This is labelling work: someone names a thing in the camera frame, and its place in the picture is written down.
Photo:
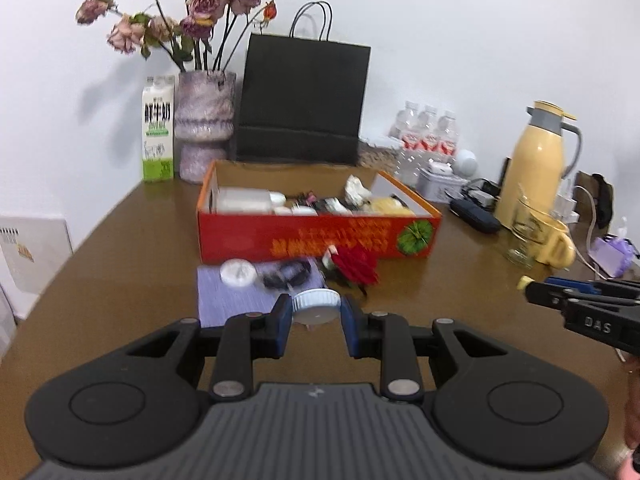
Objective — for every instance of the shrink-wrapped water bottle pack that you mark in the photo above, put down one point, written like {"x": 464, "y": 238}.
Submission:
{"x": 425, "y": 135}

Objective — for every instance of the grey tin box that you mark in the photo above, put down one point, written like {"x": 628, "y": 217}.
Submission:
{"x": 440, "y": 182}

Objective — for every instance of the dried flower bouquet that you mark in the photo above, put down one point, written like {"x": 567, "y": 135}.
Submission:
{"x": 200, "y": 5}

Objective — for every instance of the yellow thermos jug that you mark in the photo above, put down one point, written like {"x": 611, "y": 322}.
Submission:
{"x": 535, "y": 165}

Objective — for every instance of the yellow sponge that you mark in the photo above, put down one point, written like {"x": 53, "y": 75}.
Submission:
{"x": 387, "y": 206}

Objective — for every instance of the white round lamp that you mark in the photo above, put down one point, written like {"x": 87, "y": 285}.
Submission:
{"x": 466, "y": 162}

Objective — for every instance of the yellow mug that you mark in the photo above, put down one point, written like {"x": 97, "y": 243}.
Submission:
{"x": 557, "y": 245}

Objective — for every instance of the white foam box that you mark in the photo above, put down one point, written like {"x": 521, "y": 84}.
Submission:
{"x": 242, "y": 200}

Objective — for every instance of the white desk calendar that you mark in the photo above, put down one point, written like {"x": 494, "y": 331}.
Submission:
{"x": 30, "y": 260}

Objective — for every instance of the person's right forearm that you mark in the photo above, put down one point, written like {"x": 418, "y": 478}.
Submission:
{"x": 635, "y": 410}

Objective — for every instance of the white wall charger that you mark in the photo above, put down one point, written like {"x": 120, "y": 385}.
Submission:
{"x": 567, "y": 205}

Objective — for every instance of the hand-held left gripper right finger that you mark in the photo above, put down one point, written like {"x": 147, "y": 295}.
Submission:
{"x": 352, "y": 327}

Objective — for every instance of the dark blue glasses case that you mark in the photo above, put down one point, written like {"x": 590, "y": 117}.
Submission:
{"x": 475, "y": 215}

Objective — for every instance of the black paper bag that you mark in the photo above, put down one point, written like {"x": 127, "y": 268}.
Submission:
{"x": 300, "y": 95}

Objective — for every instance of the white round disc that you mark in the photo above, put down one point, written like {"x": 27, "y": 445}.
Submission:
{"x": 238, "y": 272}

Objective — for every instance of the purple marbled vase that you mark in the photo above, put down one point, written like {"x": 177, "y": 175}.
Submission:
{"x": 205, "y": 115}

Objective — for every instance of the crumpled beige tissue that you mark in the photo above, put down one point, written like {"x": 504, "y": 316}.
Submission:
{"x": 357, "y": 190}

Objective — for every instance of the woven brown mat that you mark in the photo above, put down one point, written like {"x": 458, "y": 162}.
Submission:
{"x": 377, "y": 154}

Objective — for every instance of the clear glass cup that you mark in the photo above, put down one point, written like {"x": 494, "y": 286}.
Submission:
{"x": 522, "y": 235}

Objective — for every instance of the brown paper bag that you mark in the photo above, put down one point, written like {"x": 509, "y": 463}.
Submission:
{"x": 600, "y": 197}

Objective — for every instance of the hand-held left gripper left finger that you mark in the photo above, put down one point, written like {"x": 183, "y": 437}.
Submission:
{"x": 282, "y": 325}

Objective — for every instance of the white round lid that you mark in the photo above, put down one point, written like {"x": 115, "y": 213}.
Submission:
{"x": 315, "y": 305}

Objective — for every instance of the red artificial rose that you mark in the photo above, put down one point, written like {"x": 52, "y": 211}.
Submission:
{"x": 357, "y": 265}

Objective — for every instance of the white and green milk carton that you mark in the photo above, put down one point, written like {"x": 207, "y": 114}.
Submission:
{"x": 158, "y": 130}

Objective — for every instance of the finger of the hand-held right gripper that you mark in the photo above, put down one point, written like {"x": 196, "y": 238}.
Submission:
{"x": 547, "y": 296}
{"x": 590, "y": 286}

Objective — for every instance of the purple pouch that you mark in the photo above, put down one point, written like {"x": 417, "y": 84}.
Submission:
{"x": 612, "y": 255}

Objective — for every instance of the red cardboard box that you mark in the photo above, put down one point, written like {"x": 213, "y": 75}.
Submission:
{"x": 280, "y": 240}

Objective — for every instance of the purple cloth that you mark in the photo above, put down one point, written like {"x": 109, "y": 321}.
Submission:
{"x": 225, "y": 305}

